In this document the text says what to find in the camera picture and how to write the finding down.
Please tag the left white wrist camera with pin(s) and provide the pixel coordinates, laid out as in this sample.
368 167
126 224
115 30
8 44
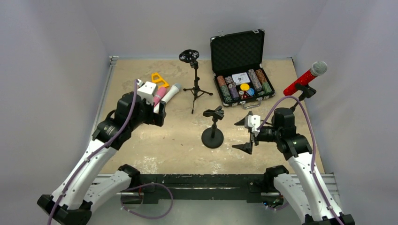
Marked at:
147 92

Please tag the white microphone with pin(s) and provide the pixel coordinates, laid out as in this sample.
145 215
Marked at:
174 89

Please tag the white card deck box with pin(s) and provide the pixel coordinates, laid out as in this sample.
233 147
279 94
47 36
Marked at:
241 78

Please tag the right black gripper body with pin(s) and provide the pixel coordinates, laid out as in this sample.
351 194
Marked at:
252 134

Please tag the yellow triangle stand far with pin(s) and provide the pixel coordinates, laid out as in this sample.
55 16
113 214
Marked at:
159 80

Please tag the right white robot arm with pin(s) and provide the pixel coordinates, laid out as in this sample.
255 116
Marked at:
312 201

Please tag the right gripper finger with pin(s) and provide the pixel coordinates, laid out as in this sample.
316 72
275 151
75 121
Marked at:
246 147
242 121

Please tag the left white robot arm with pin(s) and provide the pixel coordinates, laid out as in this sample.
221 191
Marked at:
74 201

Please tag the black poker chip case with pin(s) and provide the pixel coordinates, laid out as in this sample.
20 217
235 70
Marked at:
237 53

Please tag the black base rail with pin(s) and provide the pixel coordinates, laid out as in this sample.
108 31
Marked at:
252 188

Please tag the pink microphone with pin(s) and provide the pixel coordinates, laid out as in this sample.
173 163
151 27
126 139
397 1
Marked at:
161 92

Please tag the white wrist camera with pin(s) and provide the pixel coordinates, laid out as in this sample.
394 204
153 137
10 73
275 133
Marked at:
147 92
252 123

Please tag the red glitter microphone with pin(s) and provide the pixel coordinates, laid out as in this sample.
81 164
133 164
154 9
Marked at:
317 69

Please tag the yellow dealer chip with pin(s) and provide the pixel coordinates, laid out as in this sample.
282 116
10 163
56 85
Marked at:
244 87

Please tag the black tripod mic stand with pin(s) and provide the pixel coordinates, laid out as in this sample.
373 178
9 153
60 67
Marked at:
190 56

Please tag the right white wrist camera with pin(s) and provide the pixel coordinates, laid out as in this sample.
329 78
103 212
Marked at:
252 123

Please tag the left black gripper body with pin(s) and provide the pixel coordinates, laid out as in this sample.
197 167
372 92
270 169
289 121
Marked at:
158 113

